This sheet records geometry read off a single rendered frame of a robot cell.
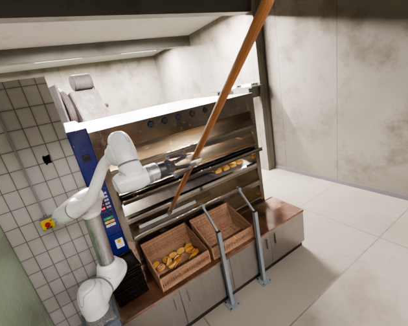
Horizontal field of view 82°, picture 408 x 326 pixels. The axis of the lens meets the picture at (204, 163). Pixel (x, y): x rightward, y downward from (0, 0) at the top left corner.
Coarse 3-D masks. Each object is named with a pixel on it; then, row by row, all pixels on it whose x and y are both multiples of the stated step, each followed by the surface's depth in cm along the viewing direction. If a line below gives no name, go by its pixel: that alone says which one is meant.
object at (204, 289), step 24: (264, 216) 300; (288, 216) 290; (264, 240) 271; (288, 240) 295; (216, 264) 238; (240, 264) 257; (264, 264) 279; (192, 288) 228; (216, 288) 245; (240, 288) 271; (120, 312) 204; (144, 312) 205; (168, 312) 218; (192, 312) 234
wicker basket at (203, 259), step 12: (180, 228) 268; (156, 240) 254; (180, 240) 267; (192, 240) 266; (144, 252) 237; (156, 252) 254; (168, 252) 259; (204, 252) 235; (192, 264) 229; (204, 264) 238; (156, 276) 222; (168, 276) 217; (180, 276) 224; (168, 288) 218
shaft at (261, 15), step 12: (264, 0) 56; (264, 12) 57; (252, 24) 61; (252, 36) 63; (240, 48) 67; (240, 60) 69; (228, 84) 77; (216, 108) 88; (204, 132) 101; (204, 144) 110; (192, 156) 121; (192, 168) 131; (180, 192) 161
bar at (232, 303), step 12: (228, 192) 252; (240, 192) 257; (204, 204) 237; (180, 216) 225; (156, 228) 214; (216, 228) 228; (228, 276) 242; (264, 276) 274; (228, 288) 247; (228, 300) 260
